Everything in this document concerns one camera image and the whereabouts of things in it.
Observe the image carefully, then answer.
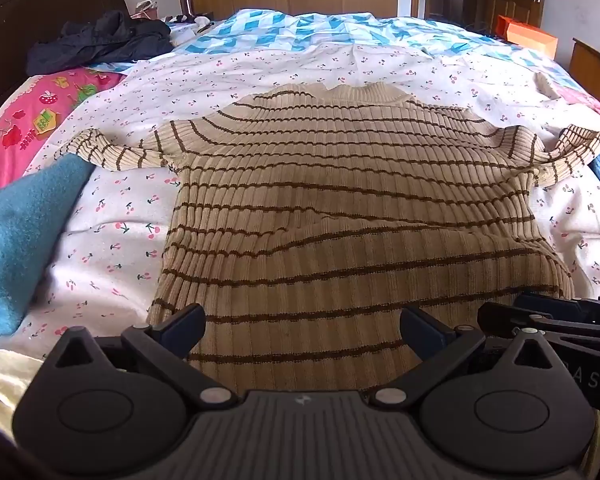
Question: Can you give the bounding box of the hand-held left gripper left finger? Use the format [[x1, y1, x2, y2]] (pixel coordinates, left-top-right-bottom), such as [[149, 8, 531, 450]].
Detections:
[[45, 304, 238, 407]]

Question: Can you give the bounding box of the beige brown-striped ribbed sweater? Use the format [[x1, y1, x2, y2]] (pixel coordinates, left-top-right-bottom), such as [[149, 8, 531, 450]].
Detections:
[[55, 84, 600, 392]]

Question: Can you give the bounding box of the teal blue fleece garment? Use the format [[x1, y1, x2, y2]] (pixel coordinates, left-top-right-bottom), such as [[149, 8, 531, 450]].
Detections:
[[0, 152, 97, 341]]

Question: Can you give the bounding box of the orange box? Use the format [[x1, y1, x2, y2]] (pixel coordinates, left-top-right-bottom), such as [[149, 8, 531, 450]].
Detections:
[[496, 14, 559, 59]]

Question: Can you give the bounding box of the white cherry print sheet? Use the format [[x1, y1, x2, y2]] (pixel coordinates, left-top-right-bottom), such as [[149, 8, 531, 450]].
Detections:
[[22, 40, 600, 356]]

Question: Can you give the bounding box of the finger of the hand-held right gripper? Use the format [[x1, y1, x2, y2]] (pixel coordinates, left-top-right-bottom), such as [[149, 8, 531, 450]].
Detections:
[[477, 302, 600, 351], [512, 293, 600, 322]]

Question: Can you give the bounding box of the cream yellow cloth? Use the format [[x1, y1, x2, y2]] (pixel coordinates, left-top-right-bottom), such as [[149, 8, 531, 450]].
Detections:
[[0, 345, 51, 423]]

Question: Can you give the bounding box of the dark wooden headboard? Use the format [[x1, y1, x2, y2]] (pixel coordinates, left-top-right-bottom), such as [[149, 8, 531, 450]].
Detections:
[[0, 0, 131, 117]]

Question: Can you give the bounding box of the blue white diamond quilt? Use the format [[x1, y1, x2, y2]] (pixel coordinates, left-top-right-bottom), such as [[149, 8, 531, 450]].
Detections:
[[87, 7, 566, 76]]

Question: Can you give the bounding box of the dark navy jacket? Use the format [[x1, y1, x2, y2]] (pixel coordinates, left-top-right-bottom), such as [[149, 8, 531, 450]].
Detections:
[[26, 10, 176, 77]]

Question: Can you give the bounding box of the pink cartoon print blanket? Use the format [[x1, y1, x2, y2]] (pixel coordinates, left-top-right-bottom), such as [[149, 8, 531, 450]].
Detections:
[[0, 67, 600, 206]]

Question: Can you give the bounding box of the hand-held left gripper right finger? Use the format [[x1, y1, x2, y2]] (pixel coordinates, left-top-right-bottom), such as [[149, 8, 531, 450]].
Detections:
[[369, 306, 568, 407]]

